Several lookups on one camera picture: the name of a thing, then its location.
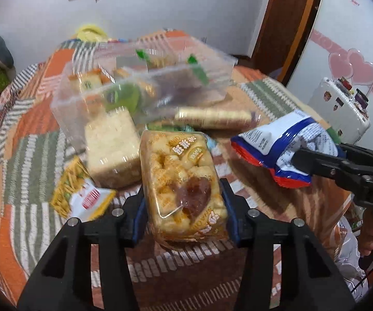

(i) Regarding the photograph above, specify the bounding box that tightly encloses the gold wrapped biscuit roll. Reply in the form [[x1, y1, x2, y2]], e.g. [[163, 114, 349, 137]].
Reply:
[[174, 108, 260, 130]]

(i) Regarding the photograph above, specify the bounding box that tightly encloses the golden puff snack package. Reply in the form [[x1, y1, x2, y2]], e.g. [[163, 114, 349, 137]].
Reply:
[[139, 131, 228, 247]]

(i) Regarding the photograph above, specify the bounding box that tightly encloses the blue white chip bag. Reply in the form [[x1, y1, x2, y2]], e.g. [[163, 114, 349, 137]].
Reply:
[[231, 110, 341, 189]]

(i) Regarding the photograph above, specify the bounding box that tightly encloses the pink heart wall decal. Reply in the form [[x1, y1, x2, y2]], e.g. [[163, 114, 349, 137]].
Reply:
[[309, 29, 373, 93]]

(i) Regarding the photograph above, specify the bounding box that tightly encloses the clear plastic storage box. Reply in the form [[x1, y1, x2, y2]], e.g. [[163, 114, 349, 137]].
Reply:
[[51, 35, 238, 152]]

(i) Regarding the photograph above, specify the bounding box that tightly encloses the pale cake block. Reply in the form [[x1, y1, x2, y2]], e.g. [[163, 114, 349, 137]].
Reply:
[[85, 107, 141, 189]]

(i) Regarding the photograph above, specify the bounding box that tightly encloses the patchwork striped bed quilt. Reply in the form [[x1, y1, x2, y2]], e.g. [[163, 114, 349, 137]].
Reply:
[[0, 40, 351, 310]]

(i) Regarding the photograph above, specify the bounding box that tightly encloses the brown wooden door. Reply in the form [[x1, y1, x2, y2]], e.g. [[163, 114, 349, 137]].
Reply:
[[251, 0, 320, 84]]

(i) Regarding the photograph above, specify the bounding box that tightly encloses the yellow noodle snack bag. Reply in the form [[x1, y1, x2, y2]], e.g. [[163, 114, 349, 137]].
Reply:
[[50, 156, 117, 223]]

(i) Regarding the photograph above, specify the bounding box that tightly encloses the person's right hand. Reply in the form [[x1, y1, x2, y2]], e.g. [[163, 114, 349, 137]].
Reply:
[[358, 208, 373, 257]]

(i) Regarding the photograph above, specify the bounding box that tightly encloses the yellow pillow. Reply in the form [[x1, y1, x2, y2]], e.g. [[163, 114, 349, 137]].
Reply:
[[76, 24, 109, 42]]

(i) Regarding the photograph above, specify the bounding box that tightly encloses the green lid clear jar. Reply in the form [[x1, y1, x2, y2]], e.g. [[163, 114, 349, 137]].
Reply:
[[104, 83, 141, 115]]

